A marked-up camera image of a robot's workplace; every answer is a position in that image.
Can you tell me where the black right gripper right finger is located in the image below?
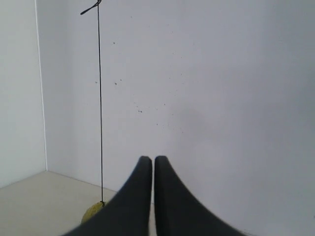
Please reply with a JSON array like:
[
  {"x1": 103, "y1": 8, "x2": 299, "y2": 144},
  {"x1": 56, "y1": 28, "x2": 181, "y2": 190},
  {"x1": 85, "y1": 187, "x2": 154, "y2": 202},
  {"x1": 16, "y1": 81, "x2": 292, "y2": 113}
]
[{"x1": 154, "y1": 156, "x2": 244, "y2": 236}]

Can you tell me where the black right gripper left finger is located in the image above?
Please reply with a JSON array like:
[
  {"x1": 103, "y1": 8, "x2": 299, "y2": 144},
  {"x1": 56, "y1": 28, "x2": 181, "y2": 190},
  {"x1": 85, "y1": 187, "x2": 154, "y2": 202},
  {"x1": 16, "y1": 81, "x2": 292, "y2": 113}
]
[{"x1": 66, "y1": 156, "x2": 152, "y2": 236}]

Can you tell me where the yellow tennis ball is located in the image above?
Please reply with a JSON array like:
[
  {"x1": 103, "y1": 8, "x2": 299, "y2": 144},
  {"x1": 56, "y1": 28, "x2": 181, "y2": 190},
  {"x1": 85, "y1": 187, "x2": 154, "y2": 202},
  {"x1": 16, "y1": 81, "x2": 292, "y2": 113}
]
[{"x1": 81, "y1": 201, "x2": 106, "y2": 224}]

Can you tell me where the thin black hanging string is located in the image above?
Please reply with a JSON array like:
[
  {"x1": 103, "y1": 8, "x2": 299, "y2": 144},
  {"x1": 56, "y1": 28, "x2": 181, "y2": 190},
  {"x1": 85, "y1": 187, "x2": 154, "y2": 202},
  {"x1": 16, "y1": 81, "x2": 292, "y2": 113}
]
[{"x1": 80, "y1": 0, "x2": 105, "y2": 203}]

